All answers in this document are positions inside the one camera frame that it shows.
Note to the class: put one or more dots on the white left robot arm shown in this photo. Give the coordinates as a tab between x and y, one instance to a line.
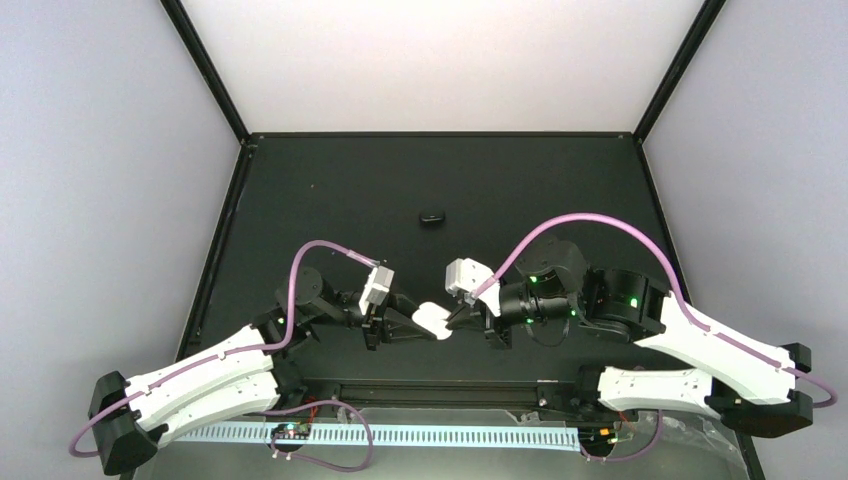
132	418

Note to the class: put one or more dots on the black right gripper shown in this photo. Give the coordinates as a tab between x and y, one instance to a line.
480	319

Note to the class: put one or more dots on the black earbud charging case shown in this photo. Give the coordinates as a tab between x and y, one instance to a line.
431	218

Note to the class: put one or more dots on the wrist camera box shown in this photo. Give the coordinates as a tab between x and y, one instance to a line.
473	282
376	288

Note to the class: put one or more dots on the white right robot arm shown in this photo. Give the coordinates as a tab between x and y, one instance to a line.
750	387

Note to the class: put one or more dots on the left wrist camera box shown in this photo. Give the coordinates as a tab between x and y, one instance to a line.
376	288

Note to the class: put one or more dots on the light blue cable duct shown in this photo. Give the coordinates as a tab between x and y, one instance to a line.
556	438

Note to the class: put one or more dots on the white earbud charging case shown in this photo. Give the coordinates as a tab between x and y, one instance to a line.
433	318

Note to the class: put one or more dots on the black frame post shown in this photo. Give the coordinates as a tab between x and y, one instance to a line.
194	45
684	55

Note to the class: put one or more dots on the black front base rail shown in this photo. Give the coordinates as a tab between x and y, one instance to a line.
443	394

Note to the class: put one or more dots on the black frame post left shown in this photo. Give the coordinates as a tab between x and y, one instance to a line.
194	45

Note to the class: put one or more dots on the black frame post right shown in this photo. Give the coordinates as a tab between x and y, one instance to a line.
684	55

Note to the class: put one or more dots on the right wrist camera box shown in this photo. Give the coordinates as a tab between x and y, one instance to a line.
473	282

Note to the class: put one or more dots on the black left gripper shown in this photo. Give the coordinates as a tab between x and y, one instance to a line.
374	317

